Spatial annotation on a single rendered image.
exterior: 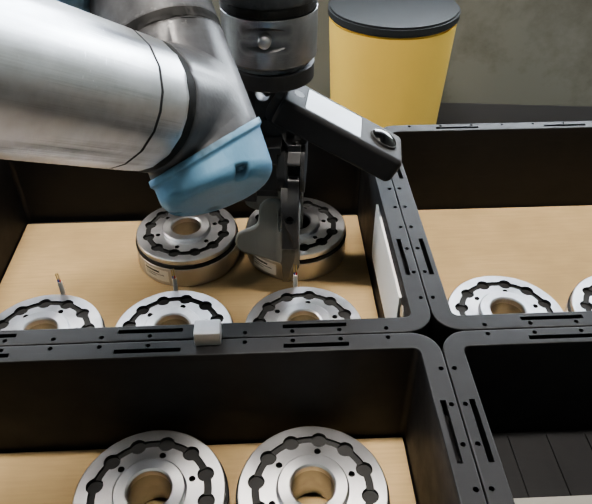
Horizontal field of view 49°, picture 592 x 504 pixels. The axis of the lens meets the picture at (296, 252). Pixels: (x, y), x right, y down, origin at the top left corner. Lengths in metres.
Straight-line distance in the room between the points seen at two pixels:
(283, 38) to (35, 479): 0.37
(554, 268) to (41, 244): 0.54
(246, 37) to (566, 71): 2.26
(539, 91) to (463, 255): 2.04
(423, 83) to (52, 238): 1.44
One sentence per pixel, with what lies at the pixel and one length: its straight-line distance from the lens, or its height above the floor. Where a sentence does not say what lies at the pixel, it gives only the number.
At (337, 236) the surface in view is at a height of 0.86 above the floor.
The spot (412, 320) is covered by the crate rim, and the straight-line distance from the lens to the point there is 0.47.
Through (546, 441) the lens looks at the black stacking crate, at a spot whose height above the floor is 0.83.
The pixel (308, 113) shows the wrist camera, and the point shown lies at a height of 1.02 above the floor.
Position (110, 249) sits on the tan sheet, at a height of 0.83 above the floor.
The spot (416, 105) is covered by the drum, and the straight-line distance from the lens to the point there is 2.02.
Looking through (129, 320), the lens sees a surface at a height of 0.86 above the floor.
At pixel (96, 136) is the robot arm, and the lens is 0.32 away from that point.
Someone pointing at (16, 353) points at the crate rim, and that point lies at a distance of 0.48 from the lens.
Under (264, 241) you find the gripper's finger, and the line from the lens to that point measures 0.59.
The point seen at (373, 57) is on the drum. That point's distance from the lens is 1.92.
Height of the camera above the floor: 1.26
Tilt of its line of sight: 39 degrees down
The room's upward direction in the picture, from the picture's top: straight up
